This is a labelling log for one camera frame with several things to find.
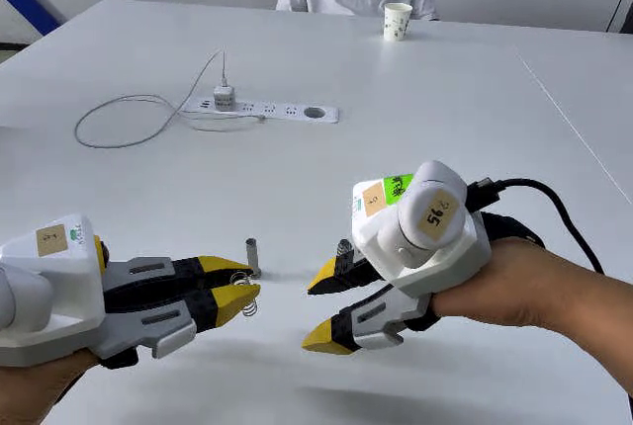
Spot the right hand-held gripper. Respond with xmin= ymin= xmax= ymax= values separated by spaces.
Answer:
xmin=301 ymin=159 xmax=493 ymax=357

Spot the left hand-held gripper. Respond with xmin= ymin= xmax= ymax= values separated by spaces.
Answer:
xmin=0 ymin=213 xmax=262 ymax=371

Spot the small metal coil spring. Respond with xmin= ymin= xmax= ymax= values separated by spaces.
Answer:
xmin=229 ymin=270 xmax=259 ymax=318

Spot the person's right forearm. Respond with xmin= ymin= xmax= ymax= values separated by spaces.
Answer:
xmin=563 ymin=264 xmax=633 ymax=396

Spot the person's right hand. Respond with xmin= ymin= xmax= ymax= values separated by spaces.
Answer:
xmin=428 ymin=212 xmax=570 ymax=333

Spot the person's left hand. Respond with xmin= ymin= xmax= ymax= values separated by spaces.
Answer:
xmin=0 ymin=348 xmax=101 ymax=425

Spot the white power strip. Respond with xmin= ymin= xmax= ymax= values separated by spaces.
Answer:
xmin=181 ymin=95 xmax=341 ymax=125

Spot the white plug-in charger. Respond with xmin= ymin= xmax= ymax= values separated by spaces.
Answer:
xmin=213 ymin=82 xmax=236 ymax=113

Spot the printed paper cup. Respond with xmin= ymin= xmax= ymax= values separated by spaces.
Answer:
xmin=382 ymin=1 xmax=414 ymax=43

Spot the white charging cable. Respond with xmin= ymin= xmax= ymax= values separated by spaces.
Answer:
xmin=73 ymin=48 xmax=269 ymax=150

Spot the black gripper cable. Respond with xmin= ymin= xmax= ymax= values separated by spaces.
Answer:
xmin=466 ymin=177 xmax=607 ymax=276

